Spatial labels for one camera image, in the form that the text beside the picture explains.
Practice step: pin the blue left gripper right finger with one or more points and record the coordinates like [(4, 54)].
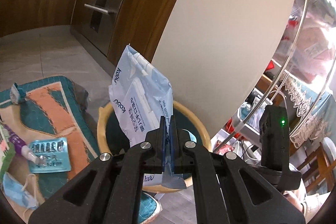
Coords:
[(172, 132)]

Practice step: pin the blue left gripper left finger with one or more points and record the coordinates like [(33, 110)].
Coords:
[(163, 131)]

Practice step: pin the white blue wet wipes pack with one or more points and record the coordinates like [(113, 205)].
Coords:
[(140, 95)]

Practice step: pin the blue face mask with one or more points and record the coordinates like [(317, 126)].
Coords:
[(18, 193)]

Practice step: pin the wooden kitchen cabinets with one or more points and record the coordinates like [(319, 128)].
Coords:
[(140, 23)]

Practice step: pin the person's right hand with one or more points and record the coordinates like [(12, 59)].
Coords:
[(297, 197)]

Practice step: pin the glass round table top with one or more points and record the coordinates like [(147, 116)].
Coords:
[(308, 55)]

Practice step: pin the blue blister pack tray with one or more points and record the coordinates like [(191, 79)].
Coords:
[(54, 153)]

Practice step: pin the teal and orange quilted cushion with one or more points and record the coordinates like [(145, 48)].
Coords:
[(54, 108)]

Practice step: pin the purple spray bottle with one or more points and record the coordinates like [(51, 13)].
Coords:
[(22, 148)]

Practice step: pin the small teal white wrapper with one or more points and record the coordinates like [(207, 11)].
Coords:
[(17, 94)]

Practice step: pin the built-in steel oven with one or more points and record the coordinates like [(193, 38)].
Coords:
[(98, 22)]

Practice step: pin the green white paper package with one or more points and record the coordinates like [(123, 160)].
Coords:
[(7, 151)]

